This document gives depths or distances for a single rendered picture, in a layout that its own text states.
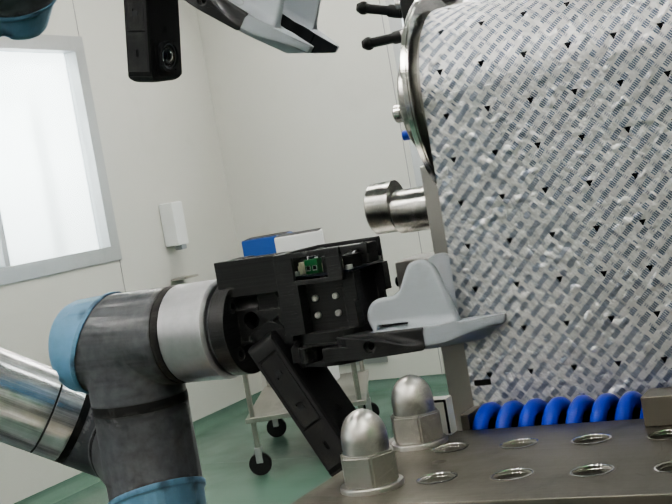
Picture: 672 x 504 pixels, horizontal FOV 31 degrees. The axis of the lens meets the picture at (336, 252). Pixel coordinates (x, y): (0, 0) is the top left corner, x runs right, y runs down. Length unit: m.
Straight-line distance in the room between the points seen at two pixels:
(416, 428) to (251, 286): 0.18
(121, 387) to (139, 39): 0.28
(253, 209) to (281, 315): 6.46
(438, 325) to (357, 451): 0.16
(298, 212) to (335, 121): 0.59
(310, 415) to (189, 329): 0.11
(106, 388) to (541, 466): 0.38
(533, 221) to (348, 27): 6.23
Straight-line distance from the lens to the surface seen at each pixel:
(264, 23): 0.94
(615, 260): 0.80
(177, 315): 0.90
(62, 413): 1.06
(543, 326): 0.82
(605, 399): 0.79
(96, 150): 6.41
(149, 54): 1.02
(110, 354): 0.94
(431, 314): 0.82
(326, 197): 7.10
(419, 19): 0.86
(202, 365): 0.90
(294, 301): 0.85
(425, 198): 0.91
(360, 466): 0.69
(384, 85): 6.92
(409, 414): 0.78
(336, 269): 0.83
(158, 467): 0.95
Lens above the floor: 1.20
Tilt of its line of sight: 3 degrees down
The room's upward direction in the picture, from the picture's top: 10 degrees counter-clockwise
